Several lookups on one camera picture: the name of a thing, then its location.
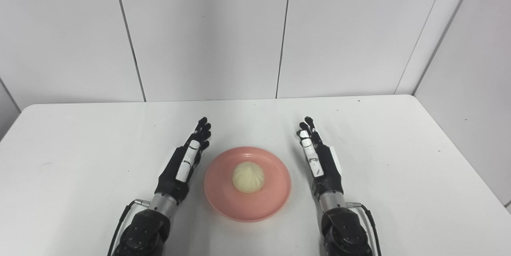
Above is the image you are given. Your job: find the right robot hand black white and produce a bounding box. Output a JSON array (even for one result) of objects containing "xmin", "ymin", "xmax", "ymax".
[{"xmin": 296, "ymin": 117, "xmax": 345, "ymax": 200}]

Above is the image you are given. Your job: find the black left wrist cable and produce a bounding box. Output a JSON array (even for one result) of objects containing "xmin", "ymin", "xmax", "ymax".
[{"xmin": 107, "ymin": 198, "xmax": 151, "ymax": 256}]

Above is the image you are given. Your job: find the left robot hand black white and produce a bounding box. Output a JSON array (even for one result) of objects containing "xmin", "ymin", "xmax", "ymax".
[{"xmin": 154, "ymin": 117, "xmax": 212, "ymax": 206}]

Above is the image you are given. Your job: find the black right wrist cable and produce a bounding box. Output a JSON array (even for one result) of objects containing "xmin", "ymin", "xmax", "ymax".
[{"xmin": 346, "ymin": 202, "xmax": 382, "ymax": 256}]

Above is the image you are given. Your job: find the white steamed bun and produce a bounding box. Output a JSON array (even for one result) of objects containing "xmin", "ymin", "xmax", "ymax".
[{"xmin": 232, "ymin": 162, "xmax": 265, "ymax": 193}]

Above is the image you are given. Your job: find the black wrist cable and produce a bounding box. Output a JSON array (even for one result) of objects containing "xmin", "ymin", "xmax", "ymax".
[
  {"xmin": 346, "ymin": 202, "xmax": 382, "ymax": 256},
  {"xmin": 107, "ymin": 198, "xmax": 151, "ymax": 256}
]

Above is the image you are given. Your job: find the pink round plate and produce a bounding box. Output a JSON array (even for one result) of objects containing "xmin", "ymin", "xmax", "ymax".
[{"xmin": 204, "ymin": 147, "xmax": 292, "ymax": 222}]

